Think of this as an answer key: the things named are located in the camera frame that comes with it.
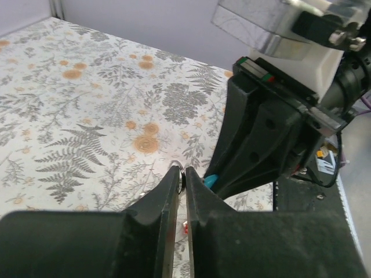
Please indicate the red tag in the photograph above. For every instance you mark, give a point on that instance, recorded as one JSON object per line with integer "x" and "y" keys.
{"x": 185, "y": 227}

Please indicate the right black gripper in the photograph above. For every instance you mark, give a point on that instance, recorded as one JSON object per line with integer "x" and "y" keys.
{"x": 272, "y": 127}

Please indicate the silver keys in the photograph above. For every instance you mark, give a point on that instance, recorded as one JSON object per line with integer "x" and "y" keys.
{"x": 182, "y": 176}

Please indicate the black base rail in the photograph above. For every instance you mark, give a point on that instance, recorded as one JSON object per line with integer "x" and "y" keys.
{"x": 290, "y": 194}

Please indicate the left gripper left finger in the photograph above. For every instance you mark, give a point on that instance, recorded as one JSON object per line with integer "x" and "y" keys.
{"x": 136, "y": 242}

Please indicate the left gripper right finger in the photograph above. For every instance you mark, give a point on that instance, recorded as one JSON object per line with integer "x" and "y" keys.
{"x": 224, "y": 242}

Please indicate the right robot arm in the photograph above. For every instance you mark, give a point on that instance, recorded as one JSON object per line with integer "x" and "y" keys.
{"x": 351, "y": 82}

